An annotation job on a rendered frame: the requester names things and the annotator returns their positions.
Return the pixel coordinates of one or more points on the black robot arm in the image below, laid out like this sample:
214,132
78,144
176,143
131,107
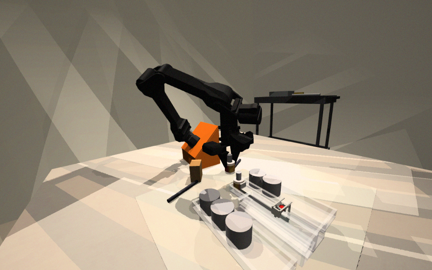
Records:
215,95

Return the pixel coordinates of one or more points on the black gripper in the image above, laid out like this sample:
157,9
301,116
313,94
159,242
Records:
212,148

